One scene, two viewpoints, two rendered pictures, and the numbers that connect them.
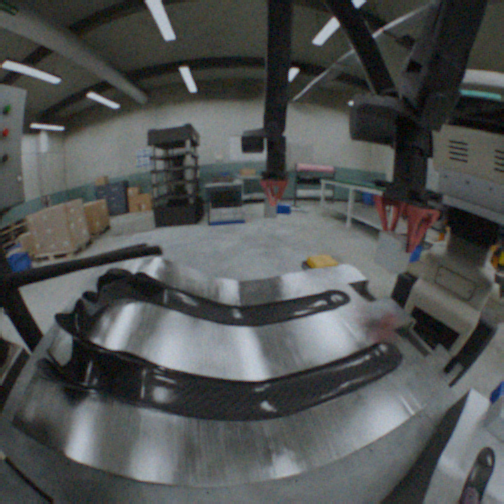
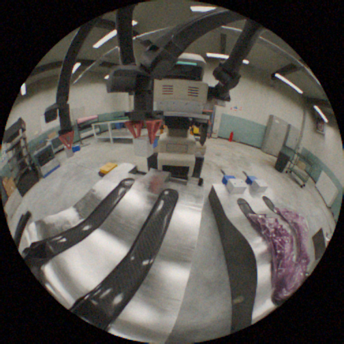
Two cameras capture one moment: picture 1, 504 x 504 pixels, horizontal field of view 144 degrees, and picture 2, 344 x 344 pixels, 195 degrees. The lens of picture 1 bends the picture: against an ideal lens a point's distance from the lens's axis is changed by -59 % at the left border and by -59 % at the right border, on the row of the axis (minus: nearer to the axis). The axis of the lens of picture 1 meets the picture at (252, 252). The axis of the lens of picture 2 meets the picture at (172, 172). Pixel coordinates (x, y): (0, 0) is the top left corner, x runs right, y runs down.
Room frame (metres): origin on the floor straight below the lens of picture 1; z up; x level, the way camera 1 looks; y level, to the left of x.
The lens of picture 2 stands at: (0.03, -0.01, 1.04)
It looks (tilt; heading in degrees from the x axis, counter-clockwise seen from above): 34 degrees down; 296
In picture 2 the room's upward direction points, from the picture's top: 3 degrees clockwise
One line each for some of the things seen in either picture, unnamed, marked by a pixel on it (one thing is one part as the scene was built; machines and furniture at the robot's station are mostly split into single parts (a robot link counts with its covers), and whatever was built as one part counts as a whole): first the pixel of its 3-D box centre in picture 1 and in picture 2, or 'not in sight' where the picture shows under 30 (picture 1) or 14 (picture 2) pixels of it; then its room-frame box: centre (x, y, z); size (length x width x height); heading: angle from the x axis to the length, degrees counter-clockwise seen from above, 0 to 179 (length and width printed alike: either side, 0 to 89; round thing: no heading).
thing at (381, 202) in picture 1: (398, 216); (140, 128); (0.26, -0.23, 0.99); 0.07 x 0.07 x 0.09; 9
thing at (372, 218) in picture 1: (367, 203); (118, 127); (3.70, -2.41, 0.51); 2.40 x 1.13 x 1.02; 11
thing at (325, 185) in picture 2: not in sight; (327, 189); (-6.19, -3.20, 0.47); 1.52 x 0.77 x 0.94; 97
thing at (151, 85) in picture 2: (408, 133); (142, 84); (0.25, -0.23, 1.12); 0.07 x 0.06 x 0.07; 74
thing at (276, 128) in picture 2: not in sight; (275, 136); (-2.79, -5.51, 0.98); 1.00 x 0.47 x 1.95; 7
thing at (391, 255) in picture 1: (409, 249); (151, 142); (0.25, -0.27, 0.93); 0.13 x 0.05 x 0.05; 99
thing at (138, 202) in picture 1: (140, 198); (9, 183); (5.97, 3.62, 0.42); 0.86 x 0.33 x 0.83; 97
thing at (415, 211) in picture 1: (409, 220); (147, 128); (0.23, -0.24, 0.99); 0.07 x 0.07 x 0.09; 9
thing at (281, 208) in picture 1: (287, 208); (78, 147); (0.58, -0.11, 0.93); 0.13 x 0.05 x 0.05; 72
